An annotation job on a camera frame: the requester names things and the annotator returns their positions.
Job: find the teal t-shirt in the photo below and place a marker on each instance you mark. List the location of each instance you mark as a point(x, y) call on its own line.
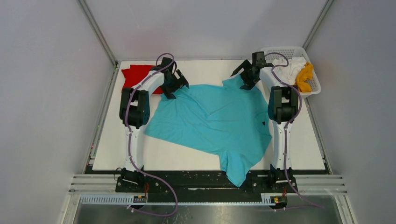
point(225, 120)

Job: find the yellow crumpled t-shirt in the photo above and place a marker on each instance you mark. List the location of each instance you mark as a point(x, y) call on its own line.
point(305, 75)

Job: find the white crumpled t-shirt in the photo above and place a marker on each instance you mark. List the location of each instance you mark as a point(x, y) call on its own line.
point(289, 73)

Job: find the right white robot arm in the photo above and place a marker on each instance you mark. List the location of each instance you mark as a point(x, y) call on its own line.
point(285, 103)

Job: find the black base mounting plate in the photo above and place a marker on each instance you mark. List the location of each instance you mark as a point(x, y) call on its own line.
point(156, 181)

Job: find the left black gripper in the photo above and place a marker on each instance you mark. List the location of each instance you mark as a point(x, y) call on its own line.
point(180, 82)

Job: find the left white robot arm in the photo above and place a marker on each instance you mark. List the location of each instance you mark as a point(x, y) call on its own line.
point(135, 105)

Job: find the folded red t-shirt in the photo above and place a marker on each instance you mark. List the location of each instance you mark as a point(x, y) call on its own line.
point(134, 74)

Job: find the white plastic laundry basket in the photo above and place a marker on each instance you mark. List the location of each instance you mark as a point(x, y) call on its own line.
point(287, 52)

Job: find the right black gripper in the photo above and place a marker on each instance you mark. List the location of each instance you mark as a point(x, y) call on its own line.
point(247, 73)

